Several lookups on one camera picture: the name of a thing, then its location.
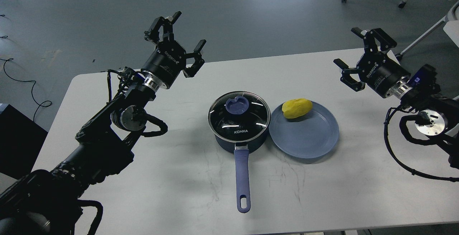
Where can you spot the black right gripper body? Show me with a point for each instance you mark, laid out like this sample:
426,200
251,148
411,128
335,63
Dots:
381,73

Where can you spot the white chair at right edge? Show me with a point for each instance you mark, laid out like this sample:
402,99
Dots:
449,22

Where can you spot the blue round plate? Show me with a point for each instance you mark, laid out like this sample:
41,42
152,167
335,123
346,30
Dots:
308,137

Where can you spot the black box at left edge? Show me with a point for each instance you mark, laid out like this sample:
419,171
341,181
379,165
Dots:
21,141

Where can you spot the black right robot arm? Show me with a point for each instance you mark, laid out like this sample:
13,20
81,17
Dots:
429,117

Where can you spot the yellow potato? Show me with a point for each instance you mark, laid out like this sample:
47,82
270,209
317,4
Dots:
296,108

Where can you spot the blue saucepan with handle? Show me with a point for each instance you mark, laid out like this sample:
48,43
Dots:
241,152

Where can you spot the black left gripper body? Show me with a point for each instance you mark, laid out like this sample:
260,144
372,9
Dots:
166,62

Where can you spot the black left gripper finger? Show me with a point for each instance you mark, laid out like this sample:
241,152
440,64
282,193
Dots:
191,71
161,30

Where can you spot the glass pot lid blue knob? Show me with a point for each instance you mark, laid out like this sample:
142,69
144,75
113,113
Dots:
239,116

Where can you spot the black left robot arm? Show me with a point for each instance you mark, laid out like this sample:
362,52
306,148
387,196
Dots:
49,202

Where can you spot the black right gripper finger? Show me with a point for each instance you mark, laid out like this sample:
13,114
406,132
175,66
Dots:
346,77
377,42

